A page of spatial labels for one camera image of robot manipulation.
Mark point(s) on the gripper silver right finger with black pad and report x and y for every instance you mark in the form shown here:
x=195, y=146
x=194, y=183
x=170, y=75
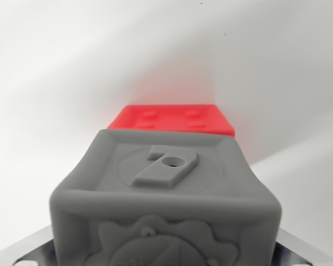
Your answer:
x=310, y=252

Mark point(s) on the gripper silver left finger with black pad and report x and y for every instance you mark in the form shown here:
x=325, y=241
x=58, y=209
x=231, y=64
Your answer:
x=30, y=249

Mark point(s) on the grey embossed number cube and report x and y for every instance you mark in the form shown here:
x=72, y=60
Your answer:
x=166, y=199

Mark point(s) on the red embossed cube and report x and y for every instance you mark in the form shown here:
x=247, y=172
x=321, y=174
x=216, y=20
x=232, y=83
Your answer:
x=172, y=117

